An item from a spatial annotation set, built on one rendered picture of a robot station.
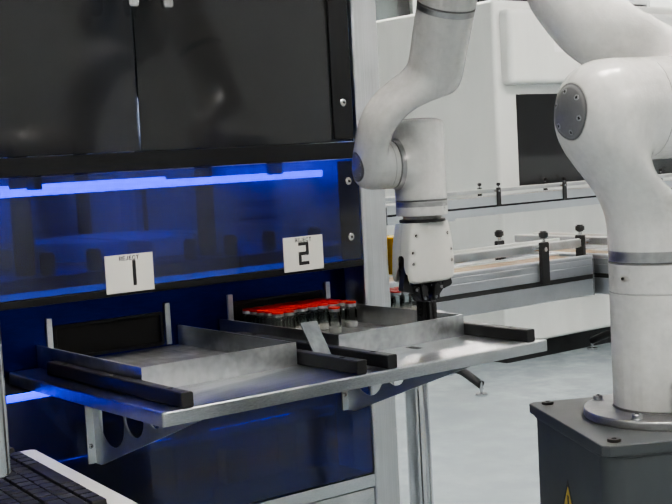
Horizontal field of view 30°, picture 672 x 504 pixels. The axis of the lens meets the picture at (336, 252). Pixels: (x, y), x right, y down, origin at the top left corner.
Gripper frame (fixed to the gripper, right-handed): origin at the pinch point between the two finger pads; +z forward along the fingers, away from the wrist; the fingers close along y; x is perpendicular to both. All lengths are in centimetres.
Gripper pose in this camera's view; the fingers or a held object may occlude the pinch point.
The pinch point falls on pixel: (426, 312)
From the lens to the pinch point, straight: 205.7
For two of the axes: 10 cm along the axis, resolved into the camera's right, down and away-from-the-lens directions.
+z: 0.5, 10.0, 0.8
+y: -7.9, 0.9, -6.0
